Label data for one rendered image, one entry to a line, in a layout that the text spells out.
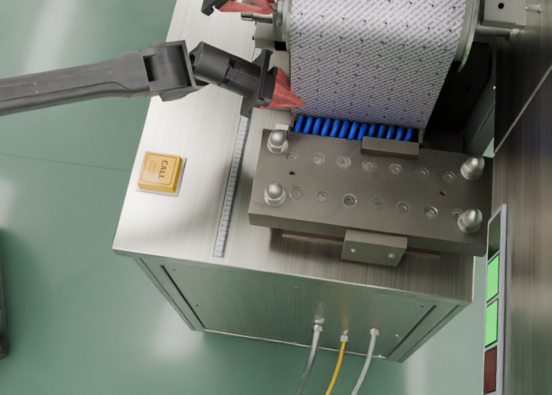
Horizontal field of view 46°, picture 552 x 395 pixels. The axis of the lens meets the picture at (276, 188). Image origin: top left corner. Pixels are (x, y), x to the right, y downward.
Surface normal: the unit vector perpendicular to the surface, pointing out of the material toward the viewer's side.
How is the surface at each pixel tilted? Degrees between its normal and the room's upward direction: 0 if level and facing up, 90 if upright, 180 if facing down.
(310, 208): 0
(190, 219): 0
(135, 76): 29
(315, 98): 90
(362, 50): 90
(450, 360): 0
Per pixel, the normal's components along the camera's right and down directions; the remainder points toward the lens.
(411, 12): -0.11, 0.24
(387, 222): -0.03, -0.39
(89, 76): 0.35, -0.04
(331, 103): -0.15, 0.92
